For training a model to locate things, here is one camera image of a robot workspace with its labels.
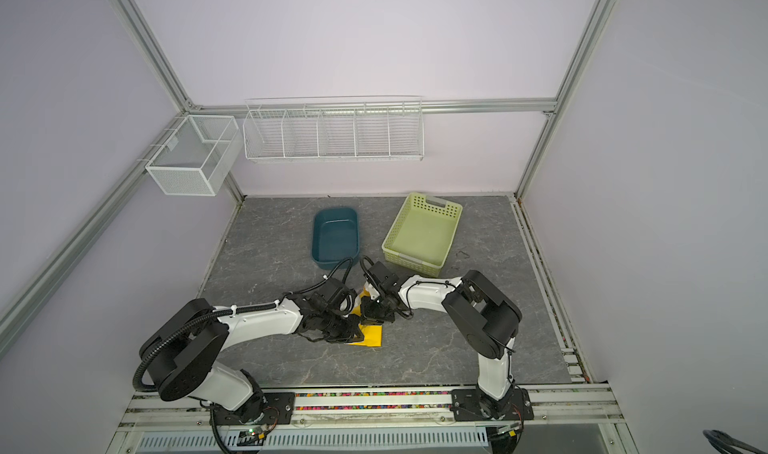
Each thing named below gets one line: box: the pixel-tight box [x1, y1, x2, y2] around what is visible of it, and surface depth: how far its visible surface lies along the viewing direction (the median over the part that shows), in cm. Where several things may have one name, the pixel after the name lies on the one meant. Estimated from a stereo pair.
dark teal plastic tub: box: [312, 207, 360, 268], surface depth 111 cm
